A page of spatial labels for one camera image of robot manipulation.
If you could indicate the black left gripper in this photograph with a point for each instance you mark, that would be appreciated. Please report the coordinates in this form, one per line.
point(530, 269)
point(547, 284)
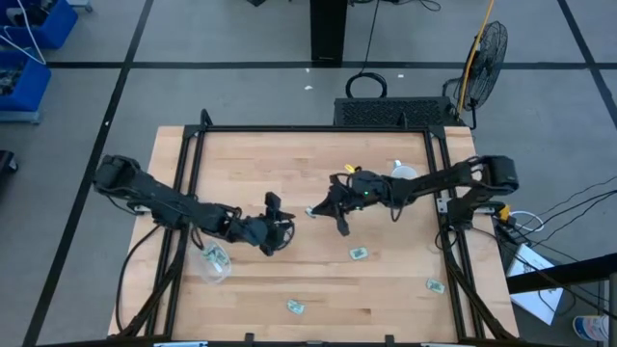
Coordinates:
point(255, 231)

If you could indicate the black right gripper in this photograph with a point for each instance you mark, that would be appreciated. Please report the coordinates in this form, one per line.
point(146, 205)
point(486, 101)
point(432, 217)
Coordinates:
point(366, 188)

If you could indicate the clear plastic container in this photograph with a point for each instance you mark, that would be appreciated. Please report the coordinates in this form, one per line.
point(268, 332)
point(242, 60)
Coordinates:
point(212, 274)

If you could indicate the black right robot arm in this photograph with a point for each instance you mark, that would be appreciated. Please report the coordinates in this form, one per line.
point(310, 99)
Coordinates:
point(443, 180)

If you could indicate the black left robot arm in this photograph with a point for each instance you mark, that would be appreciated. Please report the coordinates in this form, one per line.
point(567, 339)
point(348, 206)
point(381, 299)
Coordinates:
point(159, 197)

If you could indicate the small yellow gripper tag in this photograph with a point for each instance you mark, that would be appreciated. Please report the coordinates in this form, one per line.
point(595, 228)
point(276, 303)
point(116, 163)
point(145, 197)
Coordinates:
point(350, 168)

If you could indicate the white round bin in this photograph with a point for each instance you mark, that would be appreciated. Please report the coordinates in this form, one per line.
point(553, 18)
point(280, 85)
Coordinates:
point(404, 172)

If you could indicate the silver mounting plate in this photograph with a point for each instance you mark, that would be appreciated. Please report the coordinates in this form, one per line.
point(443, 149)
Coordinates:
point(443, 204)
point(140, 209)

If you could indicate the black perforated computer case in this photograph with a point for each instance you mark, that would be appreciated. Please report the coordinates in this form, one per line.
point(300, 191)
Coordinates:
point(385, 112)

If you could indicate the yellow black connector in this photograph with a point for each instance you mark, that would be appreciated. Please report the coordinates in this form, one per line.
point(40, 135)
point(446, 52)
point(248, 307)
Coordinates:
point(504, 213)

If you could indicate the black pillar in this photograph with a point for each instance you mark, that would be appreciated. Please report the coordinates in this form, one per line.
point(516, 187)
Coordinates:
point(328, 29)

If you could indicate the white paper booklet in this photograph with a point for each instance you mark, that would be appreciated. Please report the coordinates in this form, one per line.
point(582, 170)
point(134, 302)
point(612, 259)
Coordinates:
point(535, 289)

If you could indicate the black floor fan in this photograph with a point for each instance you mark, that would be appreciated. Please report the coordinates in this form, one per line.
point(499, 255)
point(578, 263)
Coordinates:
point(487, 62)

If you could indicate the black beam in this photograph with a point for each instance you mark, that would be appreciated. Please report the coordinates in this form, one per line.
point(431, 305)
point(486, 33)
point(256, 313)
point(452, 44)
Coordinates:
point(578, 271)

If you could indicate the black object at floor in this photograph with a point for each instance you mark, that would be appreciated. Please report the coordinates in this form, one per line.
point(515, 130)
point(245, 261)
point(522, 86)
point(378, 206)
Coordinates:
point(7, 161)

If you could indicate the blue storage bin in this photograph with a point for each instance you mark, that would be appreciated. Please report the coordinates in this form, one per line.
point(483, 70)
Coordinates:
point(34, 87)
point(58, 24)

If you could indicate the black metal table frame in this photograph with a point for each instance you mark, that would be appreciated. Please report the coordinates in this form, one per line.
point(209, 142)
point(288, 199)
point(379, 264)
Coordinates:
point(313, 128)

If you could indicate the black frame bracket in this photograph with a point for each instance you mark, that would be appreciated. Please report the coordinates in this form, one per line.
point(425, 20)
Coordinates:
point(389, 339)
point(249, 338)

